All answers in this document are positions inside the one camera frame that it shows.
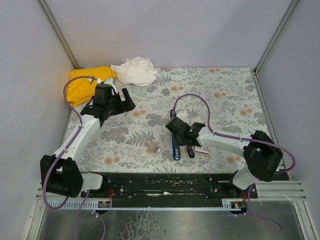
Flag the blue stapler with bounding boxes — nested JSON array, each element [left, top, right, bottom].
[[170, 109, 195, 161]]

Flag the red white staple box sleeve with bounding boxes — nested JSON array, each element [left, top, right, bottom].
[[194, 146, 209, 154]]

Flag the staple box tray with staples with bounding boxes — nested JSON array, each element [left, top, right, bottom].
[[145, 140, 162, 155]]

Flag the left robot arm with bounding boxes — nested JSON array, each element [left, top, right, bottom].
[[40, 83, 136, 198]]

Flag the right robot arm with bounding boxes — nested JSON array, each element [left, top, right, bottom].
[[165, 116, 283, 190]]

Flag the yellow t-shirt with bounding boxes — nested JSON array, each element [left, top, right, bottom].
[[66, 66, 117, 107]]

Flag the floral patterned table mat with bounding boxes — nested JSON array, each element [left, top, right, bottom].
[[76, 67, 267, 173]]

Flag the white crumpled cloth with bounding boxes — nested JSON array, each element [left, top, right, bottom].
[[110, 56, 158, 87]]

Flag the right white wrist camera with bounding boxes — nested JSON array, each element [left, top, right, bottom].
[[175, 111, 188, 122]]

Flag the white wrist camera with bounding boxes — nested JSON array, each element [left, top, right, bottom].
[[103, 77, 116, 88], [175, 111, 188, 122]]

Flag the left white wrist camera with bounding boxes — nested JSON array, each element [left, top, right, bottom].
[[103, 77, 116, 88]]

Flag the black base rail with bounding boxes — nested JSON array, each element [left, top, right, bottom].
[[89, 172, 249, 203]]

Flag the white slotted cable duct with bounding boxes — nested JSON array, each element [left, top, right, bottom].
[[48, 198, 247, 212]]

